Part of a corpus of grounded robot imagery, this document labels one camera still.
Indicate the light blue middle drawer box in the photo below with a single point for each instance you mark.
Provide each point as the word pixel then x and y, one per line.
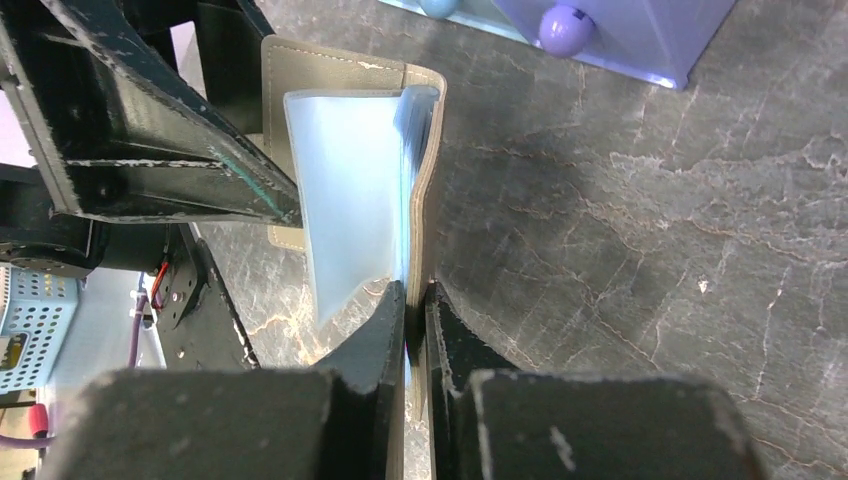
pixel 481 15

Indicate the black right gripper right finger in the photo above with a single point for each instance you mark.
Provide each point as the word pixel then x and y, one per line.
pixel 490 419

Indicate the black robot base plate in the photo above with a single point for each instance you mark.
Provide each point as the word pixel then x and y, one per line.
pixel 198 325

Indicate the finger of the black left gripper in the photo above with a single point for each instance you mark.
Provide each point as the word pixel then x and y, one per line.
pixel 143 111

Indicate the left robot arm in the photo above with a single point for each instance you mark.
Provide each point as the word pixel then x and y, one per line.
pixel 35 235

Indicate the purple plastic drawer box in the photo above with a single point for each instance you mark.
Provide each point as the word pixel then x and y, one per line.
pixel 655 41

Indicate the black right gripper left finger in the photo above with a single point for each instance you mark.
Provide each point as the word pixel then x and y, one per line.
pixel 265 411

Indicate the blue perforated basket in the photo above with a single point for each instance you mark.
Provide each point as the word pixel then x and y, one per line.
pixel 37 310

